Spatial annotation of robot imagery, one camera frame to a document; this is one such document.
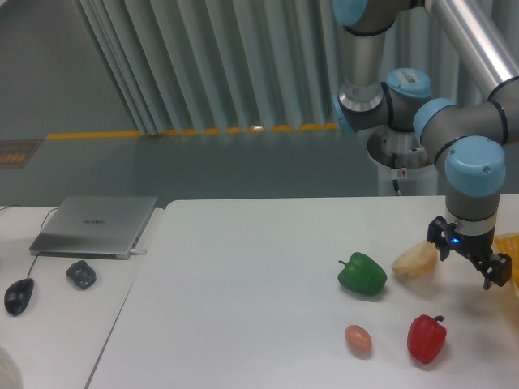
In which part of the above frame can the black computer mouse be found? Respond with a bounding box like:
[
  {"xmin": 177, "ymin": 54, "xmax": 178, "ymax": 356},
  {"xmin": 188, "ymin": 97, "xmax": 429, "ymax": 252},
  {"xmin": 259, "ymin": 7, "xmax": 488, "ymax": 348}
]
[{"xmin": 4, "ymin": 277, "xmax": 35, "ymax": 317}]

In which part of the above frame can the red bell pepper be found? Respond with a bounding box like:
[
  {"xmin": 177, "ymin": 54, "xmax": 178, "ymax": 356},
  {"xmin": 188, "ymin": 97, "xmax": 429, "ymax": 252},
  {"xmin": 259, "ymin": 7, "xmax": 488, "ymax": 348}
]
[{"xmin": 407, "ymin": 314, "xmax": 447, "ymax": 365}]

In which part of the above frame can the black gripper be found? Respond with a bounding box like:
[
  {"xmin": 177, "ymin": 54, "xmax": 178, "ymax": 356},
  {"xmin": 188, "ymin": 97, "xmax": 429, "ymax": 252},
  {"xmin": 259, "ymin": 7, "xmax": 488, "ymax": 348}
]
[{"xmin": 427, "ymin": 216, "xmax": 511, "ymax": 289}]

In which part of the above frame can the triangular bread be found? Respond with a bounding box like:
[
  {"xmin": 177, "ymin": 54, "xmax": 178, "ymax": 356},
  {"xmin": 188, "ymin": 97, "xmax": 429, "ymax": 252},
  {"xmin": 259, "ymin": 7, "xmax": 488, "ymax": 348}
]
[{"xmin": 391, "ymin": 240, "xmax": 438, "ymax": 278}]

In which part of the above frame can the yellow plastic basket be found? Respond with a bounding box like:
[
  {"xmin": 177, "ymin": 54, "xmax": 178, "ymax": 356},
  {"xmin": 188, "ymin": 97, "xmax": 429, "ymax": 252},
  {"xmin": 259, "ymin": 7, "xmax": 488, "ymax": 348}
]
[{"xmin": 492, "ymin": 233, "xmax": 519, "ymax": 294}]

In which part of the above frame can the silver laptop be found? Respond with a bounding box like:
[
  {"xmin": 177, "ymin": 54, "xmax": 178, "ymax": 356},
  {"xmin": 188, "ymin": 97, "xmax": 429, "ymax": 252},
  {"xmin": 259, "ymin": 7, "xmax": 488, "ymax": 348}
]
[{"xmin": 29, "ymin": 196, "xmax": 157, "ymax": 260}]

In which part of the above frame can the black power adapter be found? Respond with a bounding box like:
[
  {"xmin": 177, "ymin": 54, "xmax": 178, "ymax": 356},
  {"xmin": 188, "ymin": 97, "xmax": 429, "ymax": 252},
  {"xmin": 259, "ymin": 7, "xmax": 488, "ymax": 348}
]
[{"xmin": 66, "ymin": 260, "xmax": 97, "ymax": 290}]

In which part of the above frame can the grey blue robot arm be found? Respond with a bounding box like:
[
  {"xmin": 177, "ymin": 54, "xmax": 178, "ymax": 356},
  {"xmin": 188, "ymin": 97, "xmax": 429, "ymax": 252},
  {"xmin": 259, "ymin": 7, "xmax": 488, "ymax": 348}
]
[{"xmin": 332, "ymin": 1, "xmax": 518, "ymax": 288}]

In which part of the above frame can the brown egg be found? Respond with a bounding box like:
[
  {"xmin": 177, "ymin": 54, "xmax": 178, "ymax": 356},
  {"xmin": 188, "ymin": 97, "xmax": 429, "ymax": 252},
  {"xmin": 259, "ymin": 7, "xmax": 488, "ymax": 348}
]
[{"xmin": 345, "ymin": 324, "xmax": 373, "ymax": 358}]

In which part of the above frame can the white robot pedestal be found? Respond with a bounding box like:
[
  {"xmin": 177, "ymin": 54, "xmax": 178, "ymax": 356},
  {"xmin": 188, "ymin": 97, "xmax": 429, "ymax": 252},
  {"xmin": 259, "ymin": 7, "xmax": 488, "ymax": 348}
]
[{"xmin": 367, "ymin": 126, "xmax": 438, "ymax": 196}]

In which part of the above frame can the white corrugated curtain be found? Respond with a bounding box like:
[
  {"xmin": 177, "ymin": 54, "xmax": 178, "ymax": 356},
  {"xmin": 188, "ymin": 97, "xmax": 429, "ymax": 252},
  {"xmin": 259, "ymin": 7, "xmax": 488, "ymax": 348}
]
[{"xmin": 75, "ymin": 1, "xmax": 482, "ymax": 135}]

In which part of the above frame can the black mouse cable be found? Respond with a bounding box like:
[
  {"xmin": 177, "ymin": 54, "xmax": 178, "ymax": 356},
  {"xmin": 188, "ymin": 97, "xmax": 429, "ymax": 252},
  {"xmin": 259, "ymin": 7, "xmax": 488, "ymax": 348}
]
[{"xmin": 0, "ymin": 205, "xmax": 60, "ymax": 280}]

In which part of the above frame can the green bell pepper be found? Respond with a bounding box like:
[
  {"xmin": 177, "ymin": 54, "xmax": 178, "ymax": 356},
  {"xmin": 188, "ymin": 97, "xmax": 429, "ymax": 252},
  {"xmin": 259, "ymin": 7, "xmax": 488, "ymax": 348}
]
[{"xmin": 337, "ymin": 252, "xmax": 388, "ymax": 297}]

